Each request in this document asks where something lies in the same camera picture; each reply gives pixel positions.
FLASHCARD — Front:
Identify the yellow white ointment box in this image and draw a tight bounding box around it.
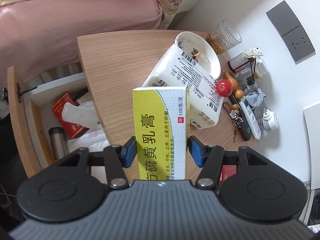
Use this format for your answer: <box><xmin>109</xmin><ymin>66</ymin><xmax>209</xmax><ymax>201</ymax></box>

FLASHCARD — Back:
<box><xmin>132</xmin><ymin>87</ymin><xmax>190</xmax><ymax>180</ymax></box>

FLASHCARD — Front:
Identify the red cigarette carton in drawer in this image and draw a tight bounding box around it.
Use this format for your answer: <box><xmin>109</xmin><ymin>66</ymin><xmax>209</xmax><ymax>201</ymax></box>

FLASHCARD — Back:
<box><xmin>51</xmin><ymin>92</ymin><xmax>88</xmax><ymax>139</ymax></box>

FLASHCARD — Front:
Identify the wooden drawer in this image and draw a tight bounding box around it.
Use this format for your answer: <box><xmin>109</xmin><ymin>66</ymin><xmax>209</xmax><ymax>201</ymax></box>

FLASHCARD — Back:
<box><xmin>6</xmin><ymin>63</ymin><xmax>106</xmax><ymax>178</ymax></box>

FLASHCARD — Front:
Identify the red cigarette box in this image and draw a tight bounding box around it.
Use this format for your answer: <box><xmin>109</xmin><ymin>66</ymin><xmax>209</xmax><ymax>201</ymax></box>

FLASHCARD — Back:
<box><xmin>219</xmin><ymin>165</ymin><xmax>237</xmax><ymax>184</ymax></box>

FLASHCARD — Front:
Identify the silver thermos bottle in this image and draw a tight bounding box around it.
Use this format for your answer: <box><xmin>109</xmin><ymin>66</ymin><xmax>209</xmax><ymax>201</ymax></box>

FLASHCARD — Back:
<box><xmin>49</xmin><ymin>127</ymin><xmax>69</xmax><ymax>160</ymax></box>

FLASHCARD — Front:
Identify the white plastic bag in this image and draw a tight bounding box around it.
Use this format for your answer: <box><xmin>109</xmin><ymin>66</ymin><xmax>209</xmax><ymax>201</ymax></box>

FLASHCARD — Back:
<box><xmin>67</xmin><ymin>129</ymin><xmax>110</xmax><ymax>153</ymax></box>

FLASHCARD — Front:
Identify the white remote control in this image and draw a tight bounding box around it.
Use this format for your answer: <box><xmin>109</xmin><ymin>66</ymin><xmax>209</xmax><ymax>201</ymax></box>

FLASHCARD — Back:
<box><xmin>238</xmin><ymin>96</ymin><xmax>262</xmax><ymax>140</ymax></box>

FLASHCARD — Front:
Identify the white plug adapter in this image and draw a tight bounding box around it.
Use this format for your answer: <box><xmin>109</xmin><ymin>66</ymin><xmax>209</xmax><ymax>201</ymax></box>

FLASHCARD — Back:
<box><xmin>259</xmin><ymin>108</ymin><xmax>279</xmax><ymax>131</ymax></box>

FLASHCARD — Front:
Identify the white cabinet door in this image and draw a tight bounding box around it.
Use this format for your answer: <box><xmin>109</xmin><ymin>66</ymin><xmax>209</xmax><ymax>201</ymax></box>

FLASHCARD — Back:
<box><xmin>303</xmin><ymin>102</ymin><xmax>320</xmax><ymax>190</ymax></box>

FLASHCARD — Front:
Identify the grey crumpled cloth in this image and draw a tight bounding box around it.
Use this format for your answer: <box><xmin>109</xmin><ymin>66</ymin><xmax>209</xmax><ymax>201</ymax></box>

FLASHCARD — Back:
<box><xmin>244</xmin><ymin>86</ymin><xmax>266</xmax><ymax>109</ymax></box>

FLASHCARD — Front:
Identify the small orange gourd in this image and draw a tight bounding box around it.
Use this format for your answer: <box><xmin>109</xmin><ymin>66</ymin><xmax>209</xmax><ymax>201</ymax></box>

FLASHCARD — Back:
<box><xmin>223</xmin><ymin>72</ymin><xmax>244</xmax><ymax>100</ymax></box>

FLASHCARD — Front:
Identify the red round ball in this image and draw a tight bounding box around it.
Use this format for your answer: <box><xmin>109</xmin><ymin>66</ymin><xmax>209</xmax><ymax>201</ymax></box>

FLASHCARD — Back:
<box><xmin>216</xmin><ymin>79</ymin><xmax>233</xmax><ymax>97</ymax></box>

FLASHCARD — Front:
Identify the brown medicine bottle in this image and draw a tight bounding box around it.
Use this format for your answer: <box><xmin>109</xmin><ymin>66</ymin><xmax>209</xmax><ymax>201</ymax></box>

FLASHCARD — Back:
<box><xmin>228</xmin><ymin>53</ymin><xmax>249</xmax><ymax>73</ymax></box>

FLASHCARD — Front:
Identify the white flower diffuser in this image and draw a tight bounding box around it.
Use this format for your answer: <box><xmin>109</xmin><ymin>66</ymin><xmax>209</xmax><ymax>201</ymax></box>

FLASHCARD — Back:
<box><xmin>242</xmin><ymin>48</ymin><xmax>268</xmax><ymax>80</ymax></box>

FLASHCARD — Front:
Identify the wooden nightstand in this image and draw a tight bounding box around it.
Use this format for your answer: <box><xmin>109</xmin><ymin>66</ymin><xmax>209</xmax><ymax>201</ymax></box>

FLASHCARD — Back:
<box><xmin>76</xmin><ymin>29</ymin><xmax>259</xmax><ymax>181</ymax></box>

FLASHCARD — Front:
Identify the white tissue pack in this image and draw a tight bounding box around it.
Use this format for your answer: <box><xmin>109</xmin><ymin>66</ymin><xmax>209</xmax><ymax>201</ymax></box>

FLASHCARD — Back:
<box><xmin>142</xmin><ymin>44</ymin><xmax>223</xmax><ymax>129</ymax></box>

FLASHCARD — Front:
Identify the white bowl ashtray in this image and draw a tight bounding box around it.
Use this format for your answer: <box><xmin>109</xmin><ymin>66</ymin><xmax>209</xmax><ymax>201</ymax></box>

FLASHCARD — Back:
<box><xmin>175</xmin><ymin>31</ymin><xmax>221</xmax><ymax>79</ymax></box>

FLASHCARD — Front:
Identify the clear glass cup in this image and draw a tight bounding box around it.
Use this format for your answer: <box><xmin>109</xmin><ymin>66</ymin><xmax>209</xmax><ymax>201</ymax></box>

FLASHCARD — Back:
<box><xmin>206</xmin><ymin>20</ymin><xmax>242</xmax><ymax>55</ymax></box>

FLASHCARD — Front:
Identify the pink bed sheet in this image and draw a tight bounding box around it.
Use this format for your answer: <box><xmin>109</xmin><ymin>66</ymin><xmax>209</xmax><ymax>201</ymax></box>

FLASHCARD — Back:
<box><xmin>1</xmin><ymin>0</ymin><xmax>163</xmax><ymax>86</ymax></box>

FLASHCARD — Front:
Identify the grey wall socket panel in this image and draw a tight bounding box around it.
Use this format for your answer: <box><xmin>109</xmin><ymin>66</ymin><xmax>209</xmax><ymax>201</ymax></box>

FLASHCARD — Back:
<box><xmin>266</xmin><ymin>1</ymin><xmax>316</xmax><ymax>64</ymax></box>

